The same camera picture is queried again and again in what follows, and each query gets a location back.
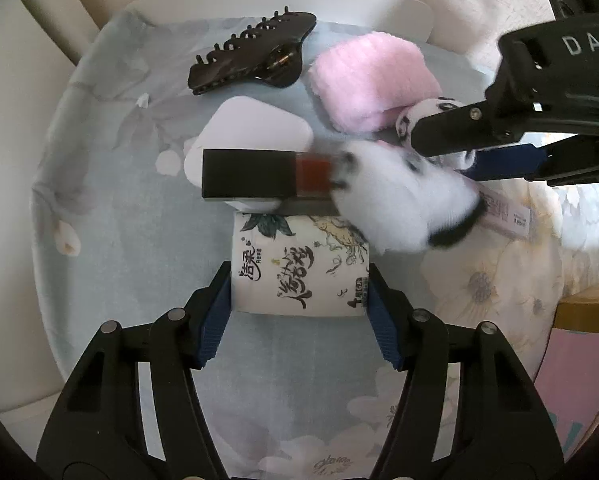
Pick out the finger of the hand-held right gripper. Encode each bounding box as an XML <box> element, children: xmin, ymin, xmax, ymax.
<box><xmin>412</xmin><ymin>101</ymin><xmax>511</xmax><ymax>159</ymax></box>
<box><xmin>459</xmin><ymin>143</ymin><xmax>553</xmax><ymax>182</ymax></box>

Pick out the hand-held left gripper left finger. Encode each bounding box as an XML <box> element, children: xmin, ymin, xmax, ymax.
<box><xmin>36</xmin><ymin>260</ymin><xmax>233</xmax><ymax>480</ymax></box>

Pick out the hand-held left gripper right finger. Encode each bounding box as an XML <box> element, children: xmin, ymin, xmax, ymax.
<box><xmin>367</xmin><ymin>262</ymin><xmax>565</xmax><ymax>480</ymax></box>

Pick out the slim pink cosmetic box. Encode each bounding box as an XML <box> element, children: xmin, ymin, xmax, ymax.
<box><xmin>472</xmin><ymin>182</ymin><xmax>536</xmax><ymax>237</ymax></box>

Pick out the white panda plush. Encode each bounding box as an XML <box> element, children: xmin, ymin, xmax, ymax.
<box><xmin>328</xmin><ymin>139</ymin><xmax>486</xmax><ymax>252</ymax></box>

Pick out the pink sock with panda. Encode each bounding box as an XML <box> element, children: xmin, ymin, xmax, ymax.
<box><xmin>307</xmin><ymin>31</ymin><xmax>475</xmax><ymax>168</ymax></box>

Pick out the printed white tissue pack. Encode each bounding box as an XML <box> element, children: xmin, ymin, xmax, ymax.
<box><xmin>231</xmin><ymin>211</ymin><xmax>371</xmax><ymax>319</ymax></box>

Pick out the black and red lipstick box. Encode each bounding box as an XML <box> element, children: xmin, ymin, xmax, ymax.
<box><xmin>201</xmin><ymin>148</ymin><xmax>347</xmax><ymax>216</ymax></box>

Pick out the cardboard box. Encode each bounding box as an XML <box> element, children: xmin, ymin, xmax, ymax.
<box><xmin>533</xmin><ymin>277</ymin><xmax>599</xmax><ymax>463</ymax></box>

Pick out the white earbud case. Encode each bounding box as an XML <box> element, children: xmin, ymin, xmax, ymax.
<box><xmin>183</xmin><ymin>96</ymin><xmax>313</xmax><ymax>212</ymax></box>

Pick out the large black hair claw clip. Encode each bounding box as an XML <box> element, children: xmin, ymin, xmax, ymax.
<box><xmin>188</xmin><ymin>6</ymin><xmax>317</xmax><ymax>97</ymax></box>

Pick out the blue floral cloth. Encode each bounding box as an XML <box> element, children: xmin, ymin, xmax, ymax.
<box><xmin>30</xmin><ymin>7</ymin><xmax>599</xmax><ymax>480</ymax></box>

